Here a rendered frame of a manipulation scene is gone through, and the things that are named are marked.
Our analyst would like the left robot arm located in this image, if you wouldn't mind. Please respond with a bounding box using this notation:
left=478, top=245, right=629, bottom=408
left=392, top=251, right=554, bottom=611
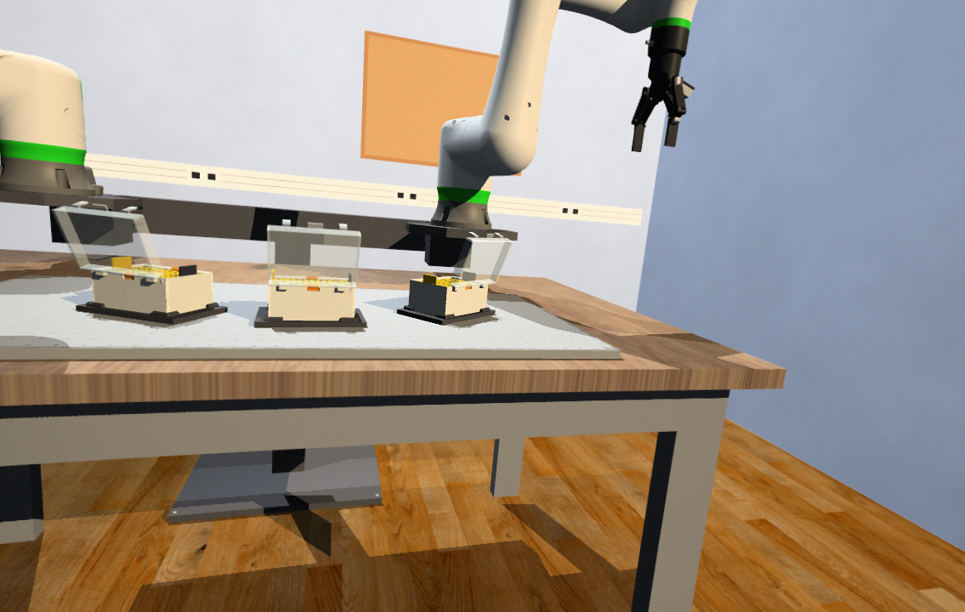
left=431, top=0, right=698, bottom=230

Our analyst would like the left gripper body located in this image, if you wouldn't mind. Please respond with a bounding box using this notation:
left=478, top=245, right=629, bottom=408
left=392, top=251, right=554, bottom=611
left=648, top=53, right=682, bottom=102

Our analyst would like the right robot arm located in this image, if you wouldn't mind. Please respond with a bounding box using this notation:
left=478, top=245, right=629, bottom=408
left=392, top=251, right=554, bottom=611
left=0, top=49, right=104, bottom=196

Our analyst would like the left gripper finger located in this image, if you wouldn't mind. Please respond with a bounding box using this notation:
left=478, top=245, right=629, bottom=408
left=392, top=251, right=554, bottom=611
left=656, top=76, right=686, bottom=147
left=631, top=87, right=659, bottom=152

